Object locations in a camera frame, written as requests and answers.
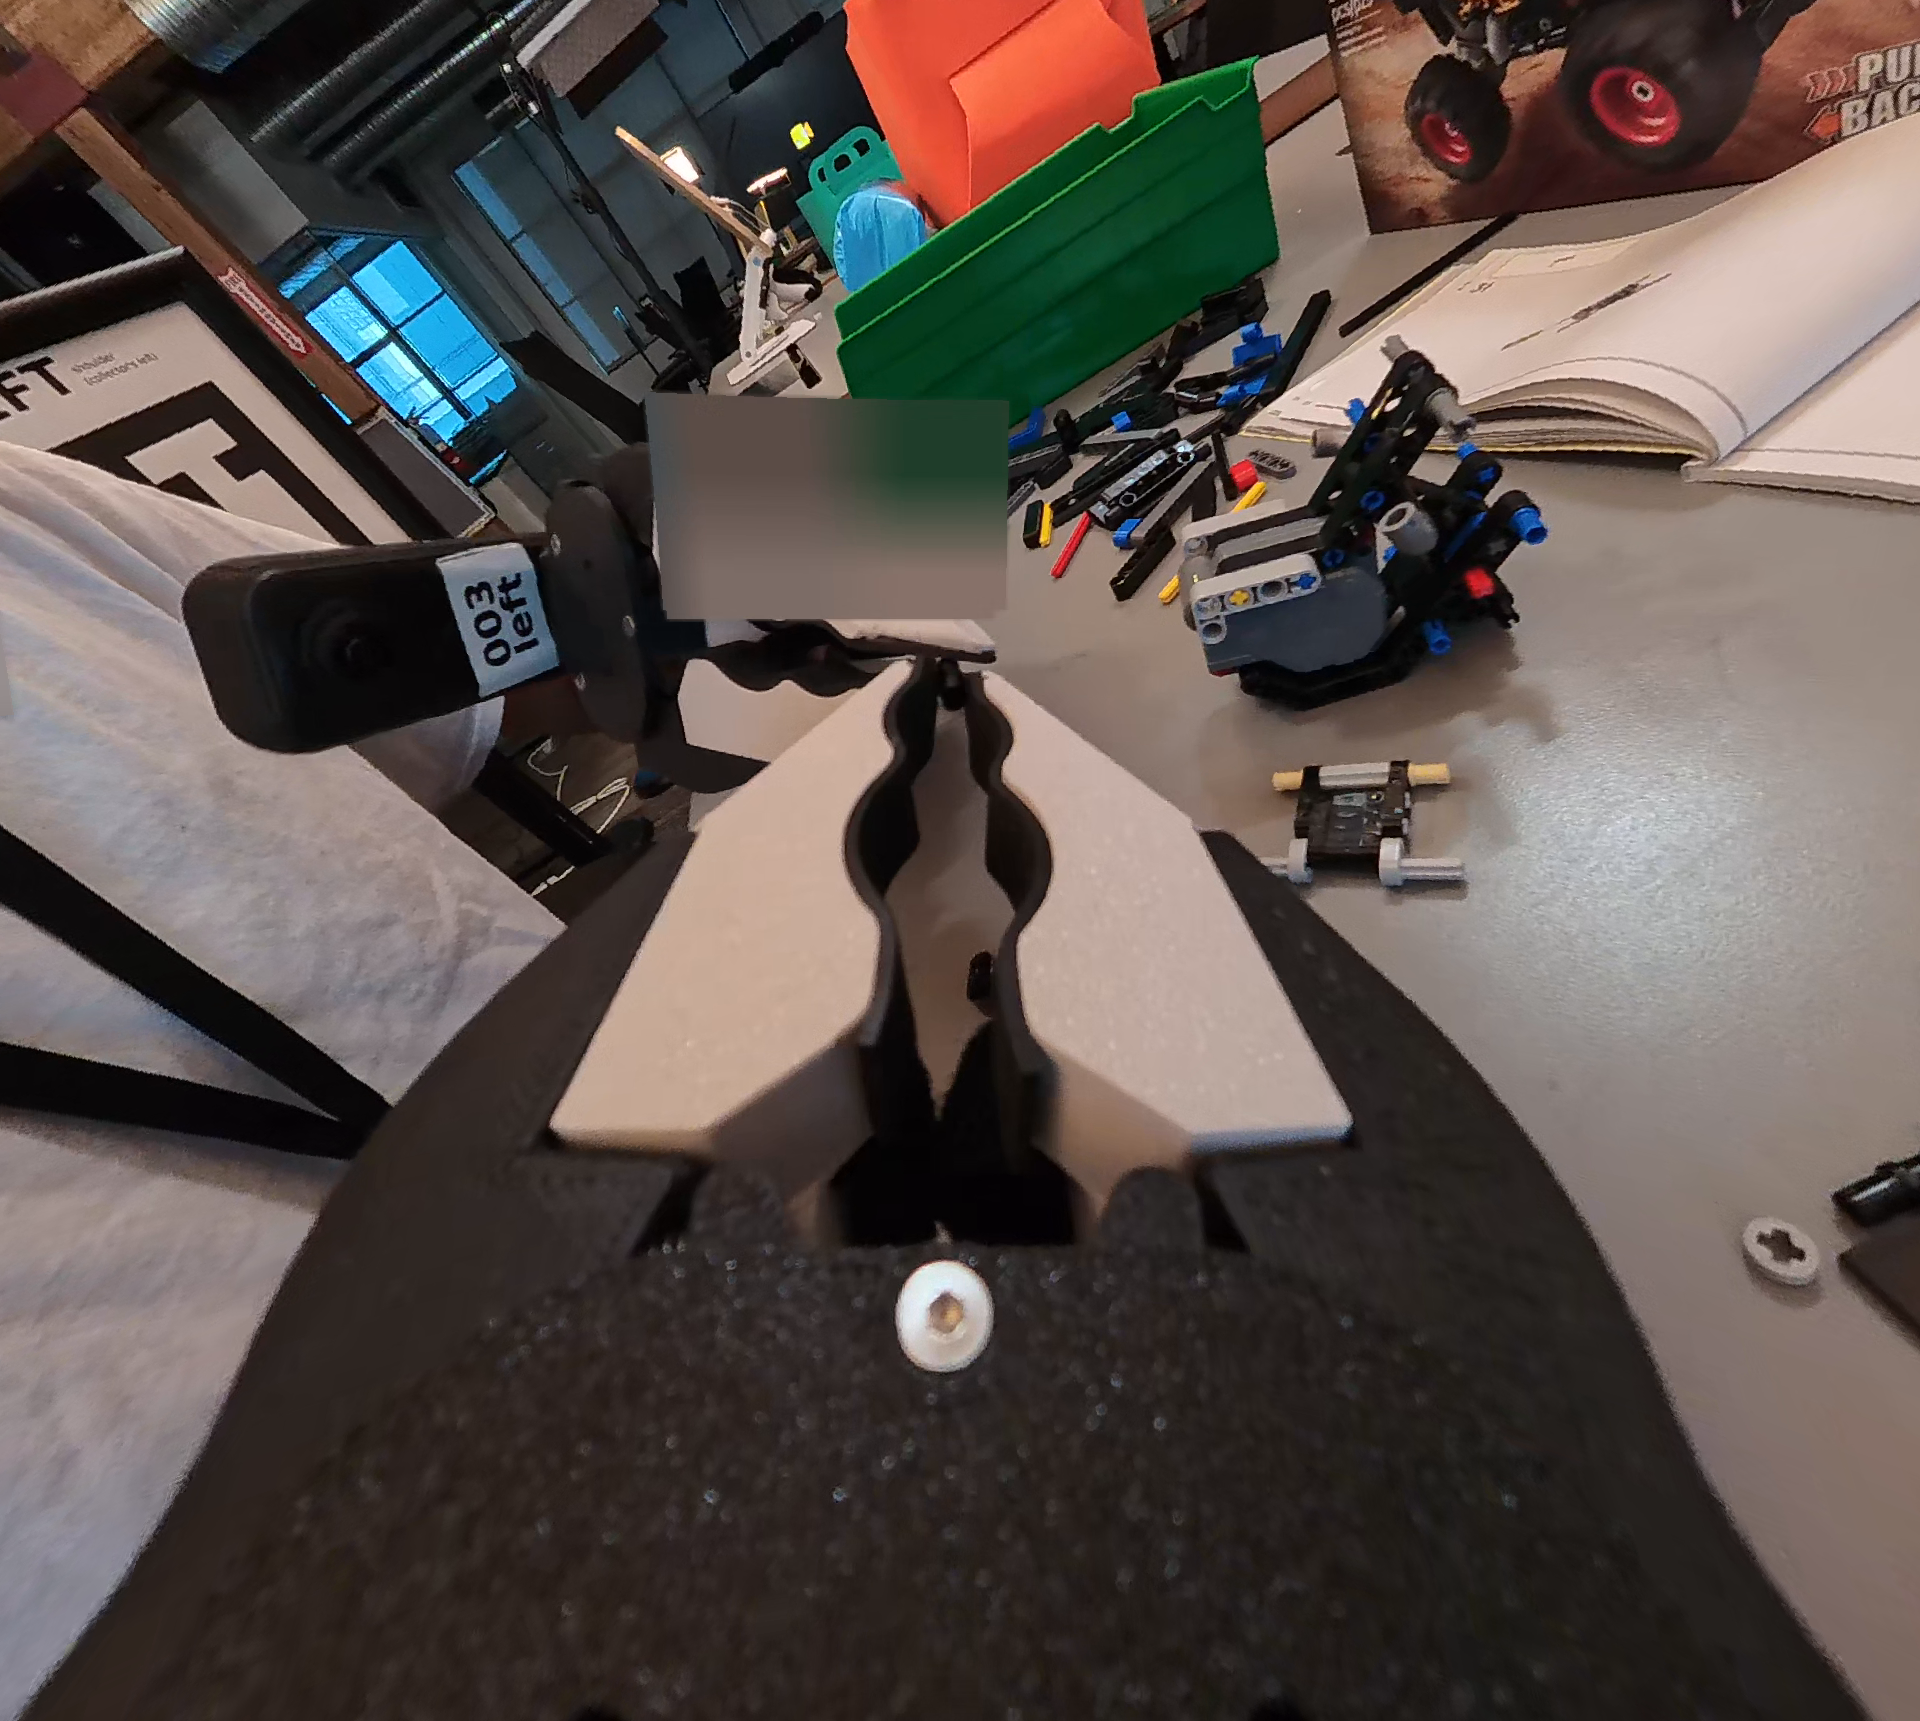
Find teal felt bag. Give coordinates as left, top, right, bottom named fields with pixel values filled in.
left=805, top=122, right=901, bottom=209

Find pile of black toy beams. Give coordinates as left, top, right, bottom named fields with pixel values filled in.
left=1003, top=280, right=1338, bottom=605

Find green plastic bin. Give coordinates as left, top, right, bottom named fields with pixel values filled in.
left=831, top=56, right=1284, bottom=425

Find building instruction booklet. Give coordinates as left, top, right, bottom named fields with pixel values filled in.
left=1243, top=152, right=1920, bottom=508

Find partly built toy chassis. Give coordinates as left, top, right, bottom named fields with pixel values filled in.
left=1175, top=345, right=1553, bottom=706

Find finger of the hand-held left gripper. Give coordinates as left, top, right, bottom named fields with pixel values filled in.
left=677, top=619, right=1002, bottom=779

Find small toy axle subassembly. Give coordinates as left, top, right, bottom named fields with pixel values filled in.
left=1264, top=757, right=1469, bottom=893

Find person's white shirt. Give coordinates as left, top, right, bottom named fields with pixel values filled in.
left=0, top=439, right=572, bottom=1664

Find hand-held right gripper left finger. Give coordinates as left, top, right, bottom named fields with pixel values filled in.
left=550, top=665, right=923, bottom=1239

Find tan board on white stand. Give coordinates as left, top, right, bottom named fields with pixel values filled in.
left=614, top=122, right=828, bottom=391

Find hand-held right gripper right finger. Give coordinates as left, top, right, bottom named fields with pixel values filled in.
left=967, top=670, right=1355, bottom=1223

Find framed marker sign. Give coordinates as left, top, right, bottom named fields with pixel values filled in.
left=0, top=248, right=498, bottom=545

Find studio light panel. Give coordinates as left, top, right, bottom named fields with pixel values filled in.
left=516, top=0, right=683, bottom=103

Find long black toy axle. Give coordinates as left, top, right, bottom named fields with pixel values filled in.
left=1338, top=213, right=1517, bottom=339

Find light blue cloth bundle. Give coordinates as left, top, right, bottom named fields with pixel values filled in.
left=831, top=183, right=940, bottom=299

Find black flat toy panel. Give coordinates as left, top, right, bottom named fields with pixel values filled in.
left=1836, top=1218, right=1920, bottom=1348

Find black harness strap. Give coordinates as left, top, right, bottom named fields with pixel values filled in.
left=0, top=829, right=392, bottom=1160

